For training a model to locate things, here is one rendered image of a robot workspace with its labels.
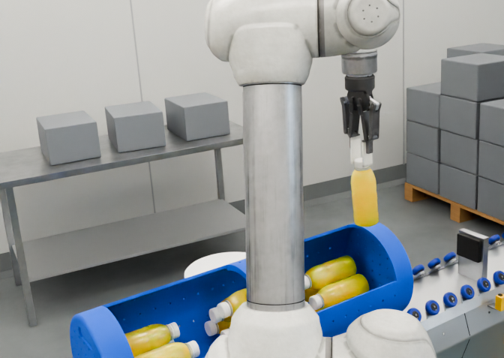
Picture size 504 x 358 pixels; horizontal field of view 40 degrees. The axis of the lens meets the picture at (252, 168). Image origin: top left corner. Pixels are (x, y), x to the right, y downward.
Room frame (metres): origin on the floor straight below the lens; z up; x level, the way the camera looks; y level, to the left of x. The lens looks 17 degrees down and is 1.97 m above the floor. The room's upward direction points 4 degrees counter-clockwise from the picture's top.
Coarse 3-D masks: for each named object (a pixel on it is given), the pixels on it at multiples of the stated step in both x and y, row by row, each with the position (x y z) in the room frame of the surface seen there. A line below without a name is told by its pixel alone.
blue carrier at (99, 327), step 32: (352, 224) 1.81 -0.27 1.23; (320, 256) 1.87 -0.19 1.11; (352, 256) 1.89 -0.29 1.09; (384, 256) 1.78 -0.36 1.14; (160, 288) 1.52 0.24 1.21; (192, 288) 1.63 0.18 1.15; (224, 288) 1.69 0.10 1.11; (384, 288) 1.64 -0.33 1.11; (96, 320) 1.35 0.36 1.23; (128, 320) 1.55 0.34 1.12; (160, 320) 1.59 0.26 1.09; (192, 320) 1.64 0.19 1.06; (320, 320) 1.52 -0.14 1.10; (352, 320) 1.58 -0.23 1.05; (96, 352) 1.29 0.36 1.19; (128, 352) 1.29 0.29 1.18
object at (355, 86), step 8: (352, 80) 1.68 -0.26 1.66; (360, 80) 1.68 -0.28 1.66; (368, 80) 1.68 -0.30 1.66; (352, 88) 1.69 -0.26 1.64; (360, 88) 1.68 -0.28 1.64; (368, 88) 1.68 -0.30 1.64; (352, 96) 1.72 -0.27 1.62; (360, 96) 1.70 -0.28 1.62; (368, 96) 1.68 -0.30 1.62; (368, 104) 1.69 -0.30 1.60
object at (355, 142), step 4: (352, 140) 1.72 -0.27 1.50; (356, 140) 1.73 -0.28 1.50; (360, 140) 1.74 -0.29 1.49; (352, 144) 1.72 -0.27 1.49; (356, 144) 1.73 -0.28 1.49; (360, 144) 1.74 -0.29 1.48; (352, 148) 1.72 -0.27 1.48; (356, 148) 1.73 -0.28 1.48; (360, 148) 1.74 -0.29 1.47; (352, 152) 1.72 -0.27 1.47; (356, 152) 1.73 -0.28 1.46; (360, 152) 1.74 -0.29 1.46; (352, 156) 1.72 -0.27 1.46; (356, 156) 1.73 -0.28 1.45; (360, 156) 1.74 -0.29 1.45; (352, 160) 1.72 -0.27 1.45
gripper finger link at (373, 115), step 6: (372, 108) 1.66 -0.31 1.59; (372, 114) 1.66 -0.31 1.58; (378, 114) 1.67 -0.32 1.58; (372, 120) 1.66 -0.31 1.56; (378, 120) 1.67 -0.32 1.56; (372, 126) 1.66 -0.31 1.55; (378, 126) 1.67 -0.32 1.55; (372, 132) 1.66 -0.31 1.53; (378, 132) 1.67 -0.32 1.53; (372, 138) 1.66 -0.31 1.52; (378, 138) 1.68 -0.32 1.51
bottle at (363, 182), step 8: (368, 168) 1.70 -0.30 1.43; (352, 176) 1.71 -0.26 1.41; (360, 176) 1.69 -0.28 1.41; (368, 176) 1.69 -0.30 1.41; (352, 184) 1.70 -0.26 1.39; (360, 184) 1.69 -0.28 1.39; (368, 184) 1.68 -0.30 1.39; (352, 192) 1.71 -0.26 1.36; (360, 192) 1.69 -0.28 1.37; (368, 192) 1.68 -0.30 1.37; (376, 192) 1.71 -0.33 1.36; (352, 200) 1.71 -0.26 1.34; (360, 200) 1.69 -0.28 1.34; (368, 200) 1.68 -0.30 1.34; (376, 200) 1.70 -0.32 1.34; (360, 208) 1.69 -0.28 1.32; (368, 208) 1.69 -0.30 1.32; (376, 208) 1.70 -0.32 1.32; (360, 216) 1.69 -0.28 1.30; (368, 216) 1.69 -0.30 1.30; (376, 216) 1.70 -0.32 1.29; (360, 224) 1.69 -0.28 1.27; (368, 224) 1.69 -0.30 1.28
